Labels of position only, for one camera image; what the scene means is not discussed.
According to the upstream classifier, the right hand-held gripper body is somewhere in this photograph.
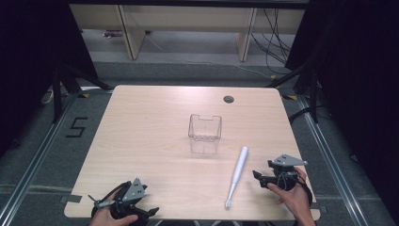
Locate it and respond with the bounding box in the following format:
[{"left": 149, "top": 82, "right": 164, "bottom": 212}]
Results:
[{"left": 267, "top": 153, "right": 309, "bottom": 192}]

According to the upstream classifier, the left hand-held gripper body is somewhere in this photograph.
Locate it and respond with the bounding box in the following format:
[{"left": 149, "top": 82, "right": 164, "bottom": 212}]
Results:
[{"left": 87, "top": 177, "right": 149, "bottom": 226}]

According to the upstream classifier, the white electric toothbrush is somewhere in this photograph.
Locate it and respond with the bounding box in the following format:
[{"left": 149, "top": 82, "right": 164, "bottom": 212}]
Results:
[{"left": 224, "top": 146, "right": 249, "bottom": 210}]

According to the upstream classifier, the clear plastic container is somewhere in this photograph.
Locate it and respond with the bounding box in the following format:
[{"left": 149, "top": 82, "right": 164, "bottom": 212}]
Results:
[{"left": 187, "top": 113, "right": 223, "bottom": 155}]

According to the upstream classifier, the person's right hand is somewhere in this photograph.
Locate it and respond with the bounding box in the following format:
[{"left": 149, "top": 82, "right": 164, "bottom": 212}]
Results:
[{"left": 266, "top": 166, "right": 314, "bottom": 219}]

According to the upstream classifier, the person's left hand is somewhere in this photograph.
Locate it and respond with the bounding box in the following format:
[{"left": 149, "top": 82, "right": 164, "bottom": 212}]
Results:
[{"left": 88, "top": 187, "right": 139, "bottom": 226}]

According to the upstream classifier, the black tape strip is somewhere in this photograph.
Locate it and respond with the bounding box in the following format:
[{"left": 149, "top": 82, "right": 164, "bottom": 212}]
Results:
[{"left": 59, "top": 194, "right": 83, "bottom": 203}]

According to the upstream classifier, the black metal stand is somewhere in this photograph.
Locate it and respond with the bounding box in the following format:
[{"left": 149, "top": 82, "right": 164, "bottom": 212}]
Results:
[
  {"left": 51, "top": 62, "right": 114, "bottom": 123},
  {"left": 266, "top": 60, "right": 320, "bottom": 124}
]

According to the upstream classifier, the black curtain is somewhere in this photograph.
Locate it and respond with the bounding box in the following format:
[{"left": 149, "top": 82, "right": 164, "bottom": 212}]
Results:
[
  {"left": 284, "top": 0, "right": 399, "bottom": 218},
  {"left": 0, "top": 0, "right": 99, "bottom": 158}
]

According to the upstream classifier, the small pink object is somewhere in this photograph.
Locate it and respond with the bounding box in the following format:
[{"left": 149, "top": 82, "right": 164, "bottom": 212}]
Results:
[{"left": 103, "top": 29, "right": 123, "bottom": 40}]

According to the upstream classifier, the beige wooden shelf unit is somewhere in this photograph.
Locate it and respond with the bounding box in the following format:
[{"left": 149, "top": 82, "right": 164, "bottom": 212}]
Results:
[{"left": 69, "top": 3, "right": 307, "bottom": 62}]

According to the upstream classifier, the black wrist strap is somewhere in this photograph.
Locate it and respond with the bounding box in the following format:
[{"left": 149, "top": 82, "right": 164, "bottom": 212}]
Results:
[{"left": 297, "top": 175, "right": 314, "bottom": 209}]

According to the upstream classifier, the black floor cable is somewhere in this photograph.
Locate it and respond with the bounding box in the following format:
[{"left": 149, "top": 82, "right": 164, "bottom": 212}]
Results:
[{"left": 288, "top": 105, "right": 330, "bottom": 124}]

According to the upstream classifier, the aluminium floor rail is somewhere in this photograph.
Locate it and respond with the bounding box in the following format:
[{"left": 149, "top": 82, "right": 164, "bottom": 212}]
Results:
[
  {"left": 0, "top": 90, "right": 79, "bottom": 226},
  {"left": 297, "top": 93, "right": 370, "bottom": 226}
]

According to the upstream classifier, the white cord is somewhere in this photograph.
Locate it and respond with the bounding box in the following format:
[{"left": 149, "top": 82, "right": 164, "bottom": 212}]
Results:
[{"left": 40, "top": 89, "right": 56, "bottom": 105}]

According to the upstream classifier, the bundle of black cables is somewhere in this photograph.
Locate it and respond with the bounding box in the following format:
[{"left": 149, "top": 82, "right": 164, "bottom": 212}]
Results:
[{"left": 250, "top": 8, "right": 294, "bottom": 75}]

